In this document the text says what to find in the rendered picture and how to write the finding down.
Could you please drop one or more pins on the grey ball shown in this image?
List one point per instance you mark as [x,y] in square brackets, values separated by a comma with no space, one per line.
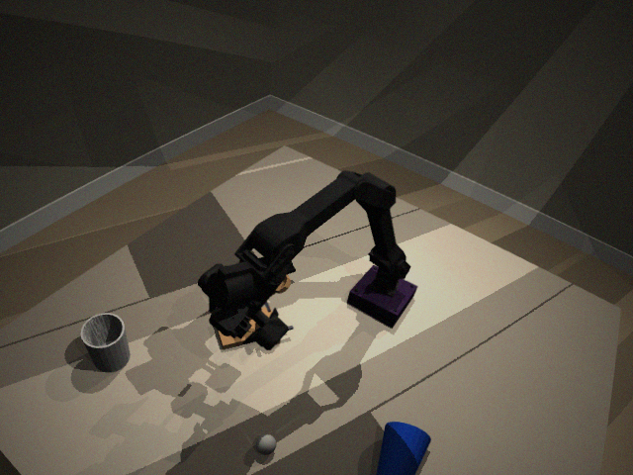
[266,444]

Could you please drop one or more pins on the blue cup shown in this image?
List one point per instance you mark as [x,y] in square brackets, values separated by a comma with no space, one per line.
[402,449]

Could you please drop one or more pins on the dark grey cup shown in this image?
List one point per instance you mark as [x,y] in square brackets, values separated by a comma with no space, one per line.
[105,337]

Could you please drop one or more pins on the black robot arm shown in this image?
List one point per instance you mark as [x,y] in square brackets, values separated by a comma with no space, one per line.
[281,237]

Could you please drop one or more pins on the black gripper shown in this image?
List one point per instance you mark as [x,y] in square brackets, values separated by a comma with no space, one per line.
[270,331]

